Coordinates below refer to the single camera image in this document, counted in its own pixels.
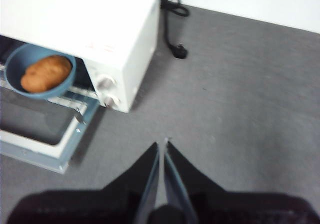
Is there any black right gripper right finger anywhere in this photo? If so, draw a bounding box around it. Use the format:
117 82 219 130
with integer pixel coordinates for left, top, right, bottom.
163 139 320 224

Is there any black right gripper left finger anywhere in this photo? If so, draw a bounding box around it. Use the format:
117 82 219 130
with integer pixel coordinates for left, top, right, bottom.
6 141 161 224

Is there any glass oven door beige handle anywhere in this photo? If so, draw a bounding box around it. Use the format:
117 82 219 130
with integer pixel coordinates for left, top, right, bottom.
0 86 101 175

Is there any brown potato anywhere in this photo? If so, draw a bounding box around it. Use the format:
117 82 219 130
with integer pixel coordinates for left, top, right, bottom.
20 55 73 93

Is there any blue ribbed bowl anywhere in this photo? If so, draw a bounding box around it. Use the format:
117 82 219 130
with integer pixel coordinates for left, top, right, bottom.
5 43 77 100

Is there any round oven knob upright pointer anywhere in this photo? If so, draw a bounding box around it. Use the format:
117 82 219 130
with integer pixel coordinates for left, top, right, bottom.
103 95 121 109

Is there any round oven knob slanted pointer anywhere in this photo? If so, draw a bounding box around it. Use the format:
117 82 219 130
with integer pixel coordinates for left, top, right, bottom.
96 75 116 89

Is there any white Toshiba toaster oven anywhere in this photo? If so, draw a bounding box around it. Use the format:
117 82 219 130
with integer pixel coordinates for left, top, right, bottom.
0 0 161 114

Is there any metal wire oven rack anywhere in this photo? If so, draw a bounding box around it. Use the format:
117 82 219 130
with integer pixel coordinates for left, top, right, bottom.
0 59 98 110

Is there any black oven power cord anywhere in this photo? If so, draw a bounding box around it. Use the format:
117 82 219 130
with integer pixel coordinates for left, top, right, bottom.
159 0 190 60

